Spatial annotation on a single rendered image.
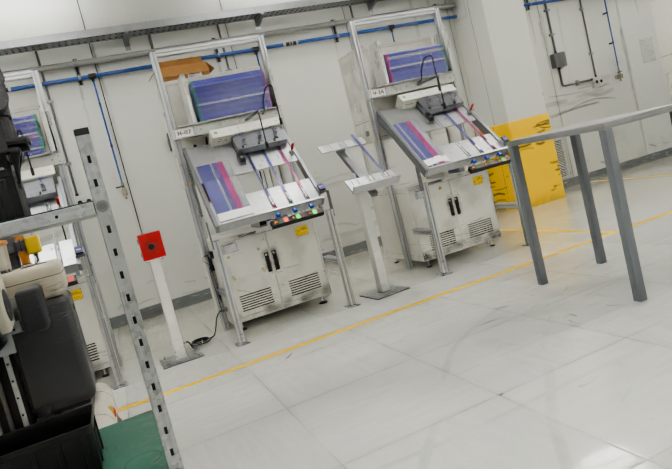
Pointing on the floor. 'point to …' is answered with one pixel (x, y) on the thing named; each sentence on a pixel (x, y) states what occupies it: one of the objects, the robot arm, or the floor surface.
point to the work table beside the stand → (588, 191)
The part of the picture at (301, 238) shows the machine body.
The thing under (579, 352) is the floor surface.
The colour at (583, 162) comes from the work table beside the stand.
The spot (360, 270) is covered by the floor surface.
